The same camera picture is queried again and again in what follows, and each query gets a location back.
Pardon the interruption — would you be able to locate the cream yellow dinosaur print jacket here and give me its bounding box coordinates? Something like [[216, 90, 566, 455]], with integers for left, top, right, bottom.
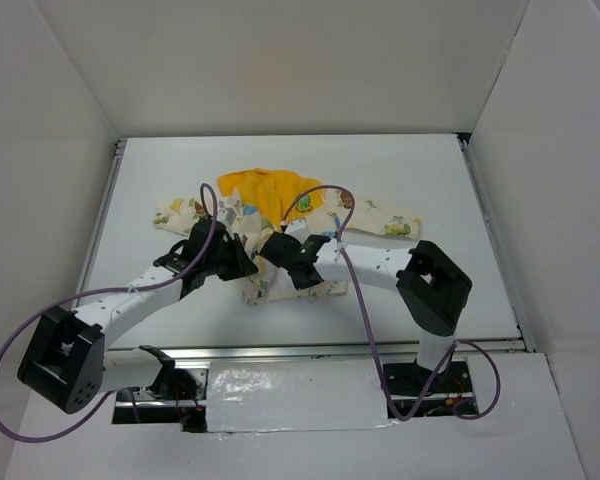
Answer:
[[152, 168, 423, 308]]

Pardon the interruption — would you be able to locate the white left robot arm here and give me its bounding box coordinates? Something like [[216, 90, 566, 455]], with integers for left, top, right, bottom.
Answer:
[[17, 219, 258, 414]]

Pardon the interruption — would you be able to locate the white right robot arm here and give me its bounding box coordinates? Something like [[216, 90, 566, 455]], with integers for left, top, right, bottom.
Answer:
[[260, 233, 472, 391]]

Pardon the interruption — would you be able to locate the aluminium front rail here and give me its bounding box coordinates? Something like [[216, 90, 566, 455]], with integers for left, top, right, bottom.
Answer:
[[104, 339, 526, 361]]

